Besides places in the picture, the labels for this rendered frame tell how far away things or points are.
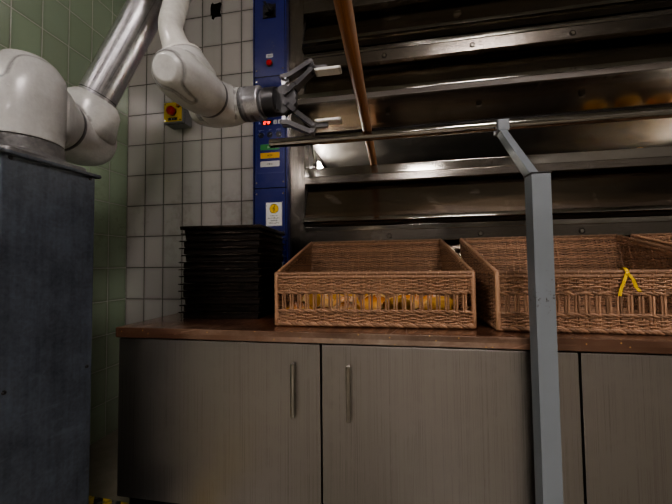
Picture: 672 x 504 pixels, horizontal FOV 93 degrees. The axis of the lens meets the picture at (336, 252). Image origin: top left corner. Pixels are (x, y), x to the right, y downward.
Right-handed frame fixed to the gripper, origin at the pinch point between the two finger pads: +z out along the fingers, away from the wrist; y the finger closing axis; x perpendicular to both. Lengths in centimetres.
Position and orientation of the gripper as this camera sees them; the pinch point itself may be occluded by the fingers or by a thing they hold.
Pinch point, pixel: (337, 95)
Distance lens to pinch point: 93.6
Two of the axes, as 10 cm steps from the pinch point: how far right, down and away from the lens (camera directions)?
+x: -1.8, -0.4, -9.8
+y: 0.1, 10.0, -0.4
